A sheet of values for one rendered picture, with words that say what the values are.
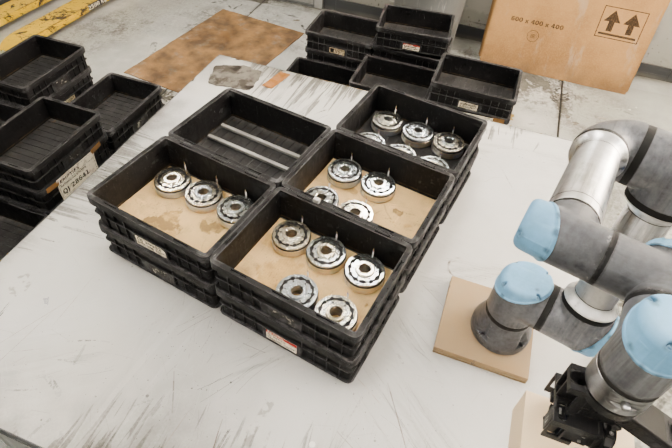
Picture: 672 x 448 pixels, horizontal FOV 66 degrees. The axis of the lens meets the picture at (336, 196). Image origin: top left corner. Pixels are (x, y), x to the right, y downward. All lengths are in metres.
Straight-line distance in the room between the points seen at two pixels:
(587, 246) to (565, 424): 0.24
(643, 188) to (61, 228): 1.50
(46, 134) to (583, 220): 2.17
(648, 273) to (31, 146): 2.22
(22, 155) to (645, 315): 2.21
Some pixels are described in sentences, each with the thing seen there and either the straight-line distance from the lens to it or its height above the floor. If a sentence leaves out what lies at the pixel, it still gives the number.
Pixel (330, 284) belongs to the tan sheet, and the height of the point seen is 0.83.
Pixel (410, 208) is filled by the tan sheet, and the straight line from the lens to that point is 1.50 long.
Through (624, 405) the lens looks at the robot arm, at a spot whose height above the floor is 1.33.
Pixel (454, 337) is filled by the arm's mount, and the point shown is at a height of 0.73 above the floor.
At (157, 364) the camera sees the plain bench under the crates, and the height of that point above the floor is 0.70.
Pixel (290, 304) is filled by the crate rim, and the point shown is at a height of 0.93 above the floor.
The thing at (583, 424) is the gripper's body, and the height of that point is 1.23.
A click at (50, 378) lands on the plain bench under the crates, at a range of 1.45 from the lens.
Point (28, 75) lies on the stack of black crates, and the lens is 2.92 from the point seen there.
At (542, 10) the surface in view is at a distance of 3.92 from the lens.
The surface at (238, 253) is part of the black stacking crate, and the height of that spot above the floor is 0.86.
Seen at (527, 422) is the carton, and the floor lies 1.12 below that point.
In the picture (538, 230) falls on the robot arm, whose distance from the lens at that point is 0.70.
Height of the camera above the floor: 1.89
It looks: 45 degrees down
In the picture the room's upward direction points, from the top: 4 degrees clockwise
